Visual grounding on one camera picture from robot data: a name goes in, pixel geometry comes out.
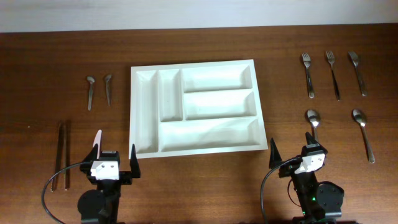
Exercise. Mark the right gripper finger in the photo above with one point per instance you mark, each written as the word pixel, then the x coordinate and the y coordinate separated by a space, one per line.
pixel 310 139
pixel 275 158

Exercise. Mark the dark chopstick left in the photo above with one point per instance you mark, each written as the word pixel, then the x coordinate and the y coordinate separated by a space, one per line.
pixel 60 147

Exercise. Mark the large metal spoon left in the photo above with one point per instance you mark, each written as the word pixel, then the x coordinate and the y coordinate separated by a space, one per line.
pixel 314 119

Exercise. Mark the small metal spoon right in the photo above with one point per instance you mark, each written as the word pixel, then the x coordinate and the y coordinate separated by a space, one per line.
pixel 107 86

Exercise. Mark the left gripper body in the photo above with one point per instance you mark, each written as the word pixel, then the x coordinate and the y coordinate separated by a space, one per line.
pixel 125 177

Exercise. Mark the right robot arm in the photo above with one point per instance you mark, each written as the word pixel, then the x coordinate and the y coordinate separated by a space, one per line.
pixel 320 201

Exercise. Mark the dark chopstick right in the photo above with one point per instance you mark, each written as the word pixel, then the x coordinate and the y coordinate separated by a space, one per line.
pixel 66 162

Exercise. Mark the large metal spoon right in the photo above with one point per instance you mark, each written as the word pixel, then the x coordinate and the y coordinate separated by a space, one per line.
pixel 360 118

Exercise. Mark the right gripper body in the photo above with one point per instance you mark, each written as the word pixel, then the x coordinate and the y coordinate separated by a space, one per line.
pixel 288 168

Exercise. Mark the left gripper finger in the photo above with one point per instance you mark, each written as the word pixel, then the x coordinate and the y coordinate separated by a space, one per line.
pixel 93 154
pixel 134 164

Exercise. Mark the white cutlery tray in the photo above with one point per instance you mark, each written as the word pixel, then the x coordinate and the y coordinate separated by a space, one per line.
pixel 195 108

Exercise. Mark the small metal spoon left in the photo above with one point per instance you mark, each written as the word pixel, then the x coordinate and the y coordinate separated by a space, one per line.
pixel 91 81

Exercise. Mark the large metal spoon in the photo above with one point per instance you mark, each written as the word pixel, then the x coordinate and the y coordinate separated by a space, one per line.
pixel 360 118
pixel 314 119

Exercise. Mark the metal fork dark handle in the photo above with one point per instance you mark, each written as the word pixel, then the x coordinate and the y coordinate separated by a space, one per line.
pixel 331 59

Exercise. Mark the dark chopstick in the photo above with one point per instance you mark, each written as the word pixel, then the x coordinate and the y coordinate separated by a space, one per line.
pixel 60 147
pixel 66 162

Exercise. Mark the small metal spoon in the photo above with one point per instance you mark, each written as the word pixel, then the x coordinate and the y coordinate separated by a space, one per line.
pixel 107 86
pixel 91 81

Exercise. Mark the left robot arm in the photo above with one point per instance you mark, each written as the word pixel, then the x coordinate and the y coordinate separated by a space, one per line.
pixel 101 204

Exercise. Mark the pink plastic knife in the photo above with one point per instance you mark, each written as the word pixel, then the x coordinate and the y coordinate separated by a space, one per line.
pixel 97 142

